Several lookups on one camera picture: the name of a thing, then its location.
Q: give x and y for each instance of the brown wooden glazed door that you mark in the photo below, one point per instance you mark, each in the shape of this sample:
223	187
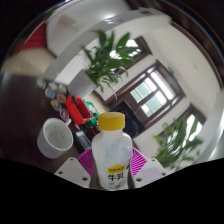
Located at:
150	93

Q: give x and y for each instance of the white speckled cup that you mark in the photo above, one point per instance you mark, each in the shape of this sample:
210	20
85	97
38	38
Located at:
50	145

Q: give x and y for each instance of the black office chair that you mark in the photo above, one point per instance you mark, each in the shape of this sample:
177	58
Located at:
130	120

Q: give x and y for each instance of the small round paint jar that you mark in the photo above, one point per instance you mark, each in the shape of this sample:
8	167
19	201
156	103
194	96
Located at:
49	93
55	104
62	98
64	114
41	83

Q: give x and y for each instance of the green exit sign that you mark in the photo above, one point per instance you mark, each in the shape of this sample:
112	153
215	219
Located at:
171	70

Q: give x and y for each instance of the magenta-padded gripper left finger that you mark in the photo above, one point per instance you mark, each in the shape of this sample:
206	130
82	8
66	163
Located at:
71	171

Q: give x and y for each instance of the green plastic basket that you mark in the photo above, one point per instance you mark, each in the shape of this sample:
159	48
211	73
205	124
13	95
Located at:
91	110

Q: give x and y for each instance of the green plant in white pot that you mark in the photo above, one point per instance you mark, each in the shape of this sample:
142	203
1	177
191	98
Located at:
106	63
180	143

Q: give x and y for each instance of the yellow-capped clear plastic bottle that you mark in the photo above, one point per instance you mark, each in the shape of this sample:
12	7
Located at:
111	153

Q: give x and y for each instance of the flat black case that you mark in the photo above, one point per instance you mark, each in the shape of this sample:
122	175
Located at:
81	141

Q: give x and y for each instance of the brown-framed window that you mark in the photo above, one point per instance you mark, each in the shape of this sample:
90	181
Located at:
133	45
195	121

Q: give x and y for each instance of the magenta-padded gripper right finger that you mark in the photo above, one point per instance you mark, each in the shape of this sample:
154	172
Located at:
148	170

